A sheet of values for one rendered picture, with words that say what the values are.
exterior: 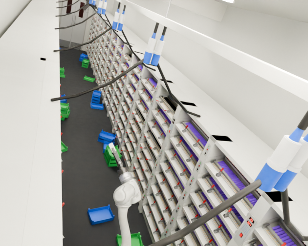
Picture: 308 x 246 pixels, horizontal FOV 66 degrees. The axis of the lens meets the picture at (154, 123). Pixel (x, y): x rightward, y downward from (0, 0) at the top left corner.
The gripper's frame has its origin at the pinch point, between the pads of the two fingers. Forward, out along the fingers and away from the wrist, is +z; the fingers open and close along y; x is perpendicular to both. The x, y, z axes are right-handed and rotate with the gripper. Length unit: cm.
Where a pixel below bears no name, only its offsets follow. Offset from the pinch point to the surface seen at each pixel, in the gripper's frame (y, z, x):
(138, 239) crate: -146, -92, 1
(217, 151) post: -29, -37, -88
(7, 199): 55, -12, 55
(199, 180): -49, -54, -67
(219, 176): -24, -56, -75
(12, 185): 50, -6, 53
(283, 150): 106, -41, -38
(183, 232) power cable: 85, -51, -2
